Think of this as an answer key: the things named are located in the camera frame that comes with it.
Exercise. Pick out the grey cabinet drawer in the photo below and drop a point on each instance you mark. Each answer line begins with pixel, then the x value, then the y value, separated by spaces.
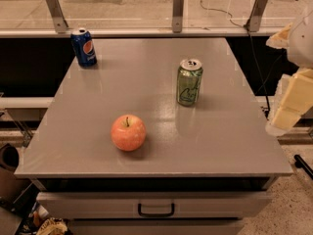
pixel 72 205

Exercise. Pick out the yellow snack bag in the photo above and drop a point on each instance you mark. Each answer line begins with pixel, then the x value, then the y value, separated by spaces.
pixel 53 226

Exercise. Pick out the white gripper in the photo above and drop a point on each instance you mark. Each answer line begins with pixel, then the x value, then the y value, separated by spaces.
pixel 301 44

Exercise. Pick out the right metal bracket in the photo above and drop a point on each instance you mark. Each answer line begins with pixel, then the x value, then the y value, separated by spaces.
pixel 254 21

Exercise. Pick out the red yellow apple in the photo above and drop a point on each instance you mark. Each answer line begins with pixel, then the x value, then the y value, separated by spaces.
pixel 128 133

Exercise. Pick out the green soda can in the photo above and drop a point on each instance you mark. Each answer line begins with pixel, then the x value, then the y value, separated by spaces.
pixel 188 82

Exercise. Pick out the left metal bracket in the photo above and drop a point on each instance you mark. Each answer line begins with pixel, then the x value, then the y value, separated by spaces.
pixel 59 21

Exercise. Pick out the black drawer handle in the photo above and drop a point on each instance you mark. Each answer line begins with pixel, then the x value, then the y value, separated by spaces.
pixel 148 211

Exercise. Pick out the middle metal bracket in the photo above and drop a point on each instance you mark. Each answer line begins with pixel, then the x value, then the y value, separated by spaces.
pixel 177 15

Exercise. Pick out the metal bracket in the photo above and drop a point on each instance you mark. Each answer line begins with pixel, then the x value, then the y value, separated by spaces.
pixel 177 15
pixel 59 21
pixel 254 21

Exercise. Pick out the blue pepsi can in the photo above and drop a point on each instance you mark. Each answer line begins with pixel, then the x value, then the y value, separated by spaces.
pixel 83 47

